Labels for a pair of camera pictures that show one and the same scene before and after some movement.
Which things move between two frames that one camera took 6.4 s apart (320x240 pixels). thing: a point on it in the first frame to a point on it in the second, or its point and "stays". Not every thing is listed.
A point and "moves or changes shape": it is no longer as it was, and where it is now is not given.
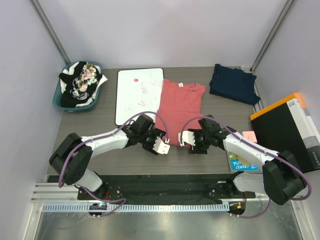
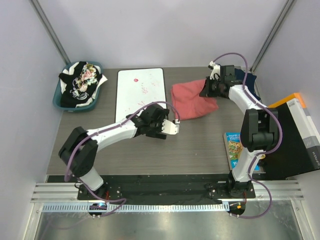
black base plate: [201, 187] stays
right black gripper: [198, 149] to [206, 91]
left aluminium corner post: [36, 6] stays
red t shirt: [178, 104] moves or changes shape
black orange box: [287, 126] stays
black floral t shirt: [80, 83] stays
